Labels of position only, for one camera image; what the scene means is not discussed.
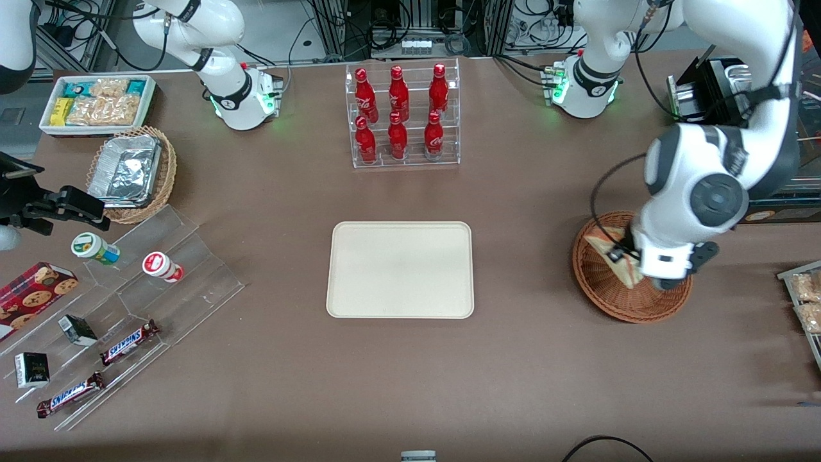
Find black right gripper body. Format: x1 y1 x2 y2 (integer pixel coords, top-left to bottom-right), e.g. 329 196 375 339
0 185 65 236

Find triangular sandwich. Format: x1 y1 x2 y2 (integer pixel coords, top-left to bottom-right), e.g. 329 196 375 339
582 226 645 291

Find round brown wicker basket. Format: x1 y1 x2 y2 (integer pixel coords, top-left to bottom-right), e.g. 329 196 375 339
572 212 693 323

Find light tan wicker basket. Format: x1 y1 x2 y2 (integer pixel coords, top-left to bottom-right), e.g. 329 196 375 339
86 126 178 225

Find grey snack tray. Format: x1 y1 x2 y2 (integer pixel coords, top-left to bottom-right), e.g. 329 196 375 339
777 259 821 371

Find beige rectangular serving tray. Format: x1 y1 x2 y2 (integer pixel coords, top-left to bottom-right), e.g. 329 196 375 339
326 221 475 320

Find green lid yogurt cup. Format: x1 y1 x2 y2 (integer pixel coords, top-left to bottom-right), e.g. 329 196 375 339
71 232 121 266

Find aluminium foil container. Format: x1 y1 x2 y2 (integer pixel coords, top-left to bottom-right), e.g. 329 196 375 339
87 134 163 210

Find white rectangular snack bin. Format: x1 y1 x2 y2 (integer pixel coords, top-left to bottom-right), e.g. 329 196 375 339
38 74 158 138

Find red plaid cookie box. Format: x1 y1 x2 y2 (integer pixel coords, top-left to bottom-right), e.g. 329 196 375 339
0 261 80 343

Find clear cracker bag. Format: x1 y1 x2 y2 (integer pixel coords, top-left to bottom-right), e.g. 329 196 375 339
66 94 142 127
90 78 130 98

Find red lid yogurt cup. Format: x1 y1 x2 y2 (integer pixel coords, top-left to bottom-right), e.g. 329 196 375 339
142 252 185 284

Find small black box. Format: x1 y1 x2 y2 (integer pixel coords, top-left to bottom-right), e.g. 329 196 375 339
14 352 51 390
58 314 99 348

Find clear acrylic stepped stand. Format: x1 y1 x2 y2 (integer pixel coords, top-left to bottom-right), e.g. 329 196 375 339
0 204 246 432

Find clear snack bag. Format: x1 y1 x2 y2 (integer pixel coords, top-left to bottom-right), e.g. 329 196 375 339
790 271 821 303
794 302 821 335

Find brown Snickers bar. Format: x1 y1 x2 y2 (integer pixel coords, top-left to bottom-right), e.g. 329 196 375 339
100 319 160 368
36 371 106 420

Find black sealing machine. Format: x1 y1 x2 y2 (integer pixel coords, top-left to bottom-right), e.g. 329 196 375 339
666 26 821 225

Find red cola bottle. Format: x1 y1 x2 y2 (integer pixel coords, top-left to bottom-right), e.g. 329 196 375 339
355 115 378 165
423 111 445 160
387 112 409 161
389 65 411 123
428 63 450 119
355 67 378 124

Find clear acrylic bottle rack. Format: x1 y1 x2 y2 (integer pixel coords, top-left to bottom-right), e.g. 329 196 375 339
345 58 461 170

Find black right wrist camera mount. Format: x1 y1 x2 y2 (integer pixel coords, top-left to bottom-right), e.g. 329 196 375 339
0 151 46 187

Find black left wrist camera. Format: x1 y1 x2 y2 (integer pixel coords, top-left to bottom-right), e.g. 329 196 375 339
607 239 639 265

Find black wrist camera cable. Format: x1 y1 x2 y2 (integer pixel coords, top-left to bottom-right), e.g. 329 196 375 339
589 153 648 248

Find black looped floor cable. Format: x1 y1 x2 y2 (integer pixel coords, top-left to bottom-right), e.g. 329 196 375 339
563 435 654 462

